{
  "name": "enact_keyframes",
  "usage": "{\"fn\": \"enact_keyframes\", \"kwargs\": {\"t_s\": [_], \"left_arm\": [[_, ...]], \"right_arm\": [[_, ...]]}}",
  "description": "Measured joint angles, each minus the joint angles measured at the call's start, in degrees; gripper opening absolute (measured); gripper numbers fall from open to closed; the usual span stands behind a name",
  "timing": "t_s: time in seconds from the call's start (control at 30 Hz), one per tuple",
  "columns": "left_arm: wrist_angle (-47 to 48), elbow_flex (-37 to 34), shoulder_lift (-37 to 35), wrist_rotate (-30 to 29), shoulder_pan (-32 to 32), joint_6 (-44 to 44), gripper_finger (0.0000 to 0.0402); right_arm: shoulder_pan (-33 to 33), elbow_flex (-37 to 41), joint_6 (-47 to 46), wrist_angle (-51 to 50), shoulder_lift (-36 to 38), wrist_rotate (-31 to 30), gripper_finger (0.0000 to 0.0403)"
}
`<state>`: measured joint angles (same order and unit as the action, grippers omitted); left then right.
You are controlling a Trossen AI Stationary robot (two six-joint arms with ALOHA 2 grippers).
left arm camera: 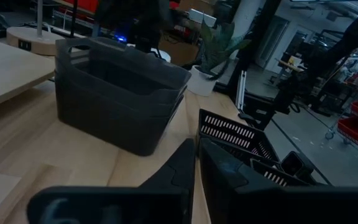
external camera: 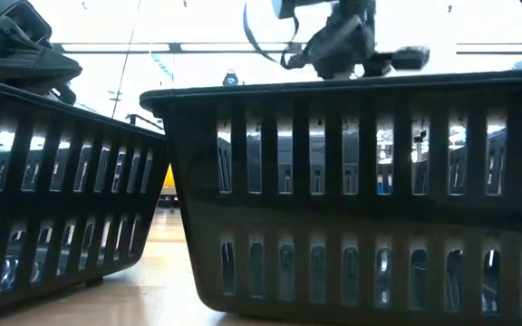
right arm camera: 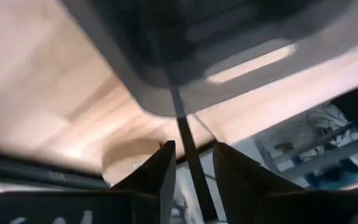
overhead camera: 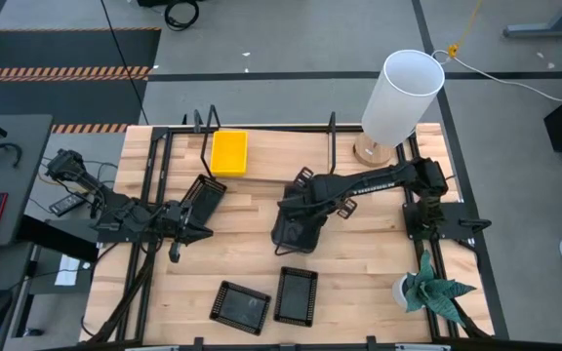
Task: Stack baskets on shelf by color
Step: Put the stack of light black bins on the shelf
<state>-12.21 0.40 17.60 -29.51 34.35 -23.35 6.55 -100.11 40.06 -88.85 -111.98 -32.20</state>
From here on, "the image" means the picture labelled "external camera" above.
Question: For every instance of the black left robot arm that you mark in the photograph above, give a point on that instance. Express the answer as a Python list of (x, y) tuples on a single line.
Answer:
[(12, 18)]

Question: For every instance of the yellow slotted plastic basket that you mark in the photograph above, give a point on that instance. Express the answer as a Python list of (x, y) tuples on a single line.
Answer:
[(169, 177)]

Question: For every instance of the black overhead frame bar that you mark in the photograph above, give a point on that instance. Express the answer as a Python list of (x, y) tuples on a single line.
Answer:
[(175, 47)]

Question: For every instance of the black slotted plastic basket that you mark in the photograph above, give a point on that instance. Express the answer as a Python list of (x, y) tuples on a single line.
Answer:
[(61, 206), (333, 213)]

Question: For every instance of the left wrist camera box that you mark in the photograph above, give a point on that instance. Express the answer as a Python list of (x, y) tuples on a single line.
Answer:
[(67, 94)]

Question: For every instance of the black round ceiling device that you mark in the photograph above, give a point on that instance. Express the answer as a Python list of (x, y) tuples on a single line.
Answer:
[(230, 79)]

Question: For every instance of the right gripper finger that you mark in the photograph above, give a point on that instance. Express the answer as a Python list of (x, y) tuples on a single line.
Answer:
[(406, 59)]

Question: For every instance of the black metal shelf frame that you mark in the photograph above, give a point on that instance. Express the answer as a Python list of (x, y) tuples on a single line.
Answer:
[(145, 120)]

